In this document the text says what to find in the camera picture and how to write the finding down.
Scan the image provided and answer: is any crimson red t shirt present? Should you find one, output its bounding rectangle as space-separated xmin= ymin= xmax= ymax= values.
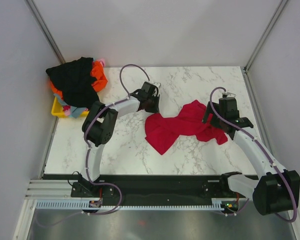
xmin=144 ymin=100 xmax=228 ymax=155

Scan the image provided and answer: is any yellow plastic basket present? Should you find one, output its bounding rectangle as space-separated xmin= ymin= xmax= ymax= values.
xmin=51 ymin=96 xmax=90 ymax=118

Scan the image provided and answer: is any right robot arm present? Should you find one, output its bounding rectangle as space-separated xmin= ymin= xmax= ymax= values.
xmin=202 ymin=95 xmax=300 ymax=223

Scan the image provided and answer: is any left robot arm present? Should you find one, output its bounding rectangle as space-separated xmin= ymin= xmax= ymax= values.
xmin=71 ymin=82 xmax=161 ymax=198

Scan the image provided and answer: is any orange t shirt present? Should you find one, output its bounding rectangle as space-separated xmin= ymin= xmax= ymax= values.
xmin=49 ymin=60 xmax=108 ymax=100

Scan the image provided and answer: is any pink garment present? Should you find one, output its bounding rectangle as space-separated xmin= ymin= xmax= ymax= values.
xmin=96 ymin=58 xmax=106 ymax=68

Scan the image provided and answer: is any grey blue garment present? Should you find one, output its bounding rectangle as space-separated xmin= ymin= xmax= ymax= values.
xmin=52 ymin=92 xmax=90 ymax=119

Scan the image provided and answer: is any black t shirt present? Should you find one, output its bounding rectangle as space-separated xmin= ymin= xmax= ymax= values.
xmin=45 ymin=57 xmax=99 ymax=109

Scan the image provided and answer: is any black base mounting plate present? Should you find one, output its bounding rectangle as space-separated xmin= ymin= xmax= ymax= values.
xmin=85 ymin=174 xmax=244 ymax=206

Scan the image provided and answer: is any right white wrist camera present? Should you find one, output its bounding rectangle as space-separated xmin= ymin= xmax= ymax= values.
xmin=222 ymin=91 xmax=237 ymax=98

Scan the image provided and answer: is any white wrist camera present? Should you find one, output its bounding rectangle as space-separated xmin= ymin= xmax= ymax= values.
xmin=222 ymin=91 xmax=237 ymax=98
xmin=152 ymin=82 xmax=162 ymax=97

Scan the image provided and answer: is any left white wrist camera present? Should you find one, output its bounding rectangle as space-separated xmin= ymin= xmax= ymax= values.
xmin=152 ymin=82 xmax=162 ymax=97

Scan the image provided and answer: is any right aluminium frame post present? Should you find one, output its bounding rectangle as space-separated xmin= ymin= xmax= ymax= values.
xmin=241 ymin=0 xmax=290 ymax=75

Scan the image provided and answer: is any aluminium frame post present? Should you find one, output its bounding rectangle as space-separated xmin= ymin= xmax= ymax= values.
xmin=241 ymin=0 xmax=290 ymax=75
xmin=25 ymin=0 xmax=66 ymax=64

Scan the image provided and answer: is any white slotted cable duct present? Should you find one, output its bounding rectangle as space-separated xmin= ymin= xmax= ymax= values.
xmin=35 ymin=199 xmax=224 ymax=211

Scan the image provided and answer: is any left aluminium rail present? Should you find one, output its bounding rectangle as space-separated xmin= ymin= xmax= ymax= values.
xmin=24 ymin=178 xmax=75 ymax=200

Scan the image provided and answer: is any left aluminium frame post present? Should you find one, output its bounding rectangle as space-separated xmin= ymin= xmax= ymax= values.
xmin=25 ymin=0 xmax=66 ymax=64

